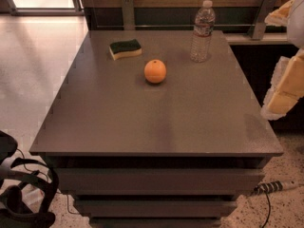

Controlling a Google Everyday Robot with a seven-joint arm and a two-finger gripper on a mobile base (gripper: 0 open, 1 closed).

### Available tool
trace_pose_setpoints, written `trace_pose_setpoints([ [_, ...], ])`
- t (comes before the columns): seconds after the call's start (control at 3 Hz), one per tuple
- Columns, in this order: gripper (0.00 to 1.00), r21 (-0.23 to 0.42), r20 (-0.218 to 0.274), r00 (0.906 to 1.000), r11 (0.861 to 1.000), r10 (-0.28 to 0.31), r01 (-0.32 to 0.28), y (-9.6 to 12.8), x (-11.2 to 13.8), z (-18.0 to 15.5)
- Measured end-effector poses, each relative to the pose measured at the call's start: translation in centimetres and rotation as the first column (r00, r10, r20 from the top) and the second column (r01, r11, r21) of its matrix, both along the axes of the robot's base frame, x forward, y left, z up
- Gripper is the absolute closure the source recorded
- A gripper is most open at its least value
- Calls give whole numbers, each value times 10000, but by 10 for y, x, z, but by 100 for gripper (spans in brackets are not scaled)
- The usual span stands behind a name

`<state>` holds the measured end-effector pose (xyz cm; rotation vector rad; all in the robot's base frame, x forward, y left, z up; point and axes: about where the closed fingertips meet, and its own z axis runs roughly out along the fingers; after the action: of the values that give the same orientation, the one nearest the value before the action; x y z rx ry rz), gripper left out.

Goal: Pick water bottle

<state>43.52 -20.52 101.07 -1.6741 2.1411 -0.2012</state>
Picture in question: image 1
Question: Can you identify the right metal wall bracket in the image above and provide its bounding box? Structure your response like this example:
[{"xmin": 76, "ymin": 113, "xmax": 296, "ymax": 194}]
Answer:
[{"xmin": 248, "ymin": 0, "xmax": 276, "ymax": 40}]

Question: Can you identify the clear plastic water bottle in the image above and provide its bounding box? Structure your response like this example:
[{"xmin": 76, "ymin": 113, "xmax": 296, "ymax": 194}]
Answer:
[{"xmin": 190, "ymin": 0, "xmax": 216, "ymax": 63}]

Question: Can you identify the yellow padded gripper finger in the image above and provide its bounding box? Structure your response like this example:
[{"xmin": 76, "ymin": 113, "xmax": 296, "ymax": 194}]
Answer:
[
  {"xmin": 264, "ymin": 0, "xmax": 295, "ymax": 27},
  {"xmin": 261, "ymin": 49, "xmax": 304, "ymax": 121}
]

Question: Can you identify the green and yellow sponge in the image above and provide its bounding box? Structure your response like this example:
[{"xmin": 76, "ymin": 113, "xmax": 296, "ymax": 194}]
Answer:
[{"xmin": 109, "ymin": 39, "xmax": 143, "ymax": 61}]

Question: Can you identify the window frame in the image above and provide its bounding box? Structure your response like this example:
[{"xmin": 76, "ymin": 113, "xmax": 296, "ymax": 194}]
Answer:
[{"xmin": 4, "ymin": 0, "xmax": 84, "ymax": 16}]

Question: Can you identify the black cable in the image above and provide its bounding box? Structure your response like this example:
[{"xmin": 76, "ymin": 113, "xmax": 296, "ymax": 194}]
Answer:
[{"xmin": 259, "ymin": 190, "xmax": 272, "ymax": 228}]

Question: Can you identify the striped power strip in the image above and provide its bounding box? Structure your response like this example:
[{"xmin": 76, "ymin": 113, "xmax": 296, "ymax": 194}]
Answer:
[{"xmin": 253, "ymin": 180, "xmax": 299, "ymax": 195}]

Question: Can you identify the metal wall bracket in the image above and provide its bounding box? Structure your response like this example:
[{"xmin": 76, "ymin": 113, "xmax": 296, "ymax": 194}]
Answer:
[
  {"xmin": 248, "ymin": 0, "xmax": 276, "ymax": 40},
  {"xmin": 121, "ymin": 0, "xmax": 135, "ymax": 30}
]

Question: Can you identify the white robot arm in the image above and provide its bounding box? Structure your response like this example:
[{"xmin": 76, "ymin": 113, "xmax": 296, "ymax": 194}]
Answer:
[{"xmin": 260, "ymin": 0, "xmax": 304, "ymax": 121}]

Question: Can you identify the white side shelf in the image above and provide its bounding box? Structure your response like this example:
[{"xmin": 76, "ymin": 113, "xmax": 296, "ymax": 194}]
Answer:
[{"xmin": 223, "ymin": 31, "xmax": 291, "ymax": 46}]

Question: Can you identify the orange fruit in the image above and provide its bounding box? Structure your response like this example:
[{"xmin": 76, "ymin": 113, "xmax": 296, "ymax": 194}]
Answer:
[{"xmin": 144, "ymin": 60, "xmax": 166, "ymax": 84}]

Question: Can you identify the left metal wall bracket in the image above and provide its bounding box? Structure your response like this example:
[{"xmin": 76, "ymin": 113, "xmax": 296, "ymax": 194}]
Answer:
[{"xmin": 121, "ymin": 0, "xmax": 135, "ymax": 30}]

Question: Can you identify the grey drawer cabinet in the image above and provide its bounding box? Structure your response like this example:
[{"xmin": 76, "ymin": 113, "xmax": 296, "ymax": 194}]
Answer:
[{"xmin": 31, "ymin": 30, "xmax": 282, "ymax": 228}]

